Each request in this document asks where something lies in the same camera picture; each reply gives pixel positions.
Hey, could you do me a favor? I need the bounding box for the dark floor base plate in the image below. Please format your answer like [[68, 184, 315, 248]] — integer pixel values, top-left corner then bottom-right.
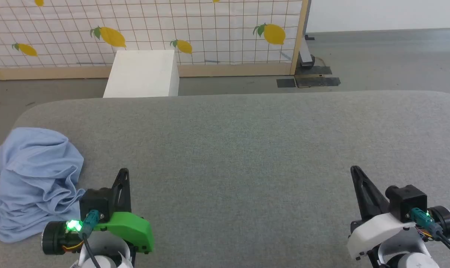
[[295, 66, 341, 88]]

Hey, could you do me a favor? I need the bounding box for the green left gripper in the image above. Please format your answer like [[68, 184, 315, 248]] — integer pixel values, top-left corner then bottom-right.
[[42, 168, 155, 255]]

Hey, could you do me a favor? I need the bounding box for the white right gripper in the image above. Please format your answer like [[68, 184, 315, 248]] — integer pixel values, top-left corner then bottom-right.
[[347, 166, 450, 260]]

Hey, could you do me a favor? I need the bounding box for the grey metal partition foot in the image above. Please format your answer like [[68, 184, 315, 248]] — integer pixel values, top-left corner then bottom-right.
[[299, 34, 316, 68]]

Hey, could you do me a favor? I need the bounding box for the lemon-patterned grid panel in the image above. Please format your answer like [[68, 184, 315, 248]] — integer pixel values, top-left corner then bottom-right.
[[0, 0, 310, 81]]

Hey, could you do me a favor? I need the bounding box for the light blue white garment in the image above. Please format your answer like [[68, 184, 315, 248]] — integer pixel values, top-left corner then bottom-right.
[[0, 127, 86, 243]]

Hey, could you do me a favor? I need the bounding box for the left teal plug black cable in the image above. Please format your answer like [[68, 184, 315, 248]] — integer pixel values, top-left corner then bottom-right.
[[78, 210, 101, 268]]

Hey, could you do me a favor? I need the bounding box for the teal plug black cable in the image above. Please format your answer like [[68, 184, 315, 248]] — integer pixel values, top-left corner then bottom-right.
[[78, 210, 101, 268], [411, 208, 450, 262]]

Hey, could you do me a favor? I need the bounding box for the right teal plug black cable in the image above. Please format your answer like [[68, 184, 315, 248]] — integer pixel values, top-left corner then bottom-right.
[[411, 208, 450, 262]]

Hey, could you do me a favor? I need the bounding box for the white rectangular box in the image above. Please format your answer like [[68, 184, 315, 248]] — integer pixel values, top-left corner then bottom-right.
[[103, 50, 180, 98]]

